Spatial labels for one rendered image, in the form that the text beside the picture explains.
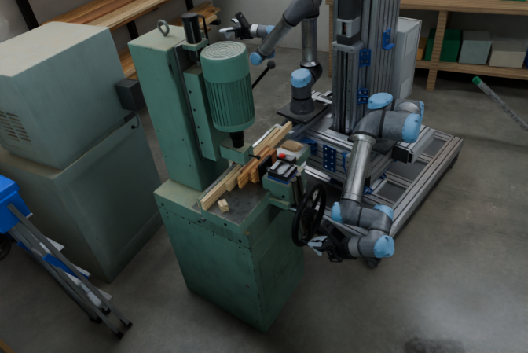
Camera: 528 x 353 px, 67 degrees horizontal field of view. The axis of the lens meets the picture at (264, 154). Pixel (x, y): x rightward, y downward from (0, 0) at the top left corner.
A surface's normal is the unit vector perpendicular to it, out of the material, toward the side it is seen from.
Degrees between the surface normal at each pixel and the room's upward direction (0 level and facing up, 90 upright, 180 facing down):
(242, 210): 0
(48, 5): 90
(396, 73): 90
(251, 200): 0
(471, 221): 0
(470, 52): 90
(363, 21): 90
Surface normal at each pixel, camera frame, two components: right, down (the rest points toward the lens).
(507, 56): -0.35, 0.60
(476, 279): -0.10, -0.79
